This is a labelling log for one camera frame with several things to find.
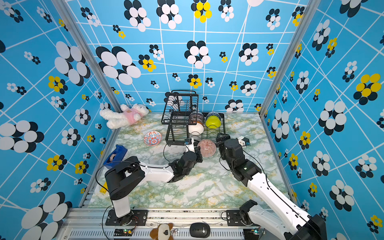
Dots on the black computer mouse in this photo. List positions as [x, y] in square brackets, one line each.
[200, 230]

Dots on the yellow block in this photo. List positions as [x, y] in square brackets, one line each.
[104, 189]

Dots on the right circuit board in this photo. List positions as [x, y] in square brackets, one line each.
[251, 234]

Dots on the brown white patterned bowl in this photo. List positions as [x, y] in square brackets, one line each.
[196, 118]

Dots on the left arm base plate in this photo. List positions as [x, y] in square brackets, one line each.
[134, 218]

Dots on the plain white bowl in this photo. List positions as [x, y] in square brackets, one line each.
[195, 130]

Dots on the pink striped bowl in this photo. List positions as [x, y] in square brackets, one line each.
[207, 148]

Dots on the left circuit board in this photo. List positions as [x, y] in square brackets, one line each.
[123, 232]

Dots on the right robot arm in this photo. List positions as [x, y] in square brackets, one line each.
[289, 221]

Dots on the lime green bowl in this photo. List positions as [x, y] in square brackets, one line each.
[213, 122]

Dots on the white plush toy pink shirt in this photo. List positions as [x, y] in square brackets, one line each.
[127, 117]

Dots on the black wire dish rack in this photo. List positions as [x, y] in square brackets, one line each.
[179, 104]

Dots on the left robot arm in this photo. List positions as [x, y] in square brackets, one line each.
[124, 177]

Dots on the red blue patterned bowl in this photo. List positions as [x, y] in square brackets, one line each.
[152, 138]

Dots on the blue triangle pattern bowl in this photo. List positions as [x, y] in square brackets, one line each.
[214, 114]

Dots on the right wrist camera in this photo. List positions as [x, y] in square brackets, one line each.
[244, 142]

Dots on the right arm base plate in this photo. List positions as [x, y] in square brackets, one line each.
[237, 218]

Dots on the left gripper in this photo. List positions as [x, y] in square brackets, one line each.
[199, 154]

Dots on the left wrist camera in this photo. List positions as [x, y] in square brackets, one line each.
[189, 143]

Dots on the blue tape dispenser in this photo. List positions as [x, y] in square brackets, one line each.
[115, 157]

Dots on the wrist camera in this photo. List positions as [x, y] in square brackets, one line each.
[189, 143]
[244, 142]

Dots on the circuit board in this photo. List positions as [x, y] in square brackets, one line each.
[123, 232]
[251, 234]

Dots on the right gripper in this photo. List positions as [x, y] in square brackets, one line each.
[222, 145]

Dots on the brown plush dog toy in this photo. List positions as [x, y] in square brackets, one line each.
[162, 232]

